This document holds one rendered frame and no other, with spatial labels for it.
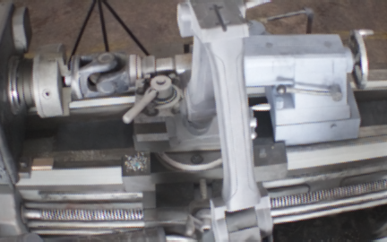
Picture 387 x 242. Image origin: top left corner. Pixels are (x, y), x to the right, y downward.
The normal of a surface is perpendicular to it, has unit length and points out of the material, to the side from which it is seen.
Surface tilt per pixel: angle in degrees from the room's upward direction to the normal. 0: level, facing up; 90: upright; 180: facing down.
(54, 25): 0
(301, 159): 36
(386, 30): 0
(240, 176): 67
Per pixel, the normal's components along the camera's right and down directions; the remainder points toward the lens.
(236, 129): 0.15, 0.35
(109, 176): -0.02, -0.16
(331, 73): 0.03, 0.51
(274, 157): -0.06, -0.71
